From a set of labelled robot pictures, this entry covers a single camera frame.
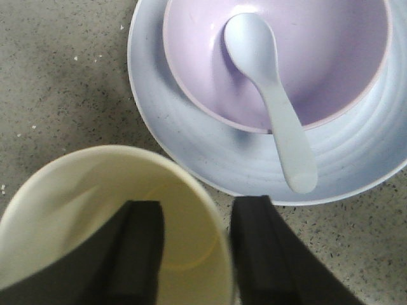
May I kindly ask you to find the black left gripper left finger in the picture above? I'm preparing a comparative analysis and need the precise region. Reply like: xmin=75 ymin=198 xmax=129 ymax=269
xmin=1 ymin=201 xmax=165 ymax=304

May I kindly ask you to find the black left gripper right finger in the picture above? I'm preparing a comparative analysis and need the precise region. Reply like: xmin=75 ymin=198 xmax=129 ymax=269
xmin=230 ymin=196 xmax=362 ymax=304

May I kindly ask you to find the cream yellow cup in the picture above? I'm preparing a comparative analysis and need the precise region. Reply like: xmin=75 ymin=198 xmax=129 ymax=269
xmin=1 ymin=146 xmax=235 ymax=304

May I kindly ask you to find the purple plastic bowl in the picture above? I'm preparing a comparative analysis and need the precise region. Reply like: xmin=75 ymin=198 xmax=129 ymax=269
xmin=163 ymin=0 xmax=392 ymax=133

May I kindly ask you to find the light blue plastic spoon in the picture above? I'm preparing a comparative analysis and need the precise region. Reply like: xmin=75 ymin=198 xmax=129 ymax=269
xmin=224 ymin=13 xmax=318 ymax=194

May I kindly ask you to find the light blue plate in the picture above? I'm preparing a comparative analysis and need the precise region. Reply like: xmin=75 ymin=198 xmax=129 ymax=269
xmin=127 ymin=1 xmax=406 ymax=205

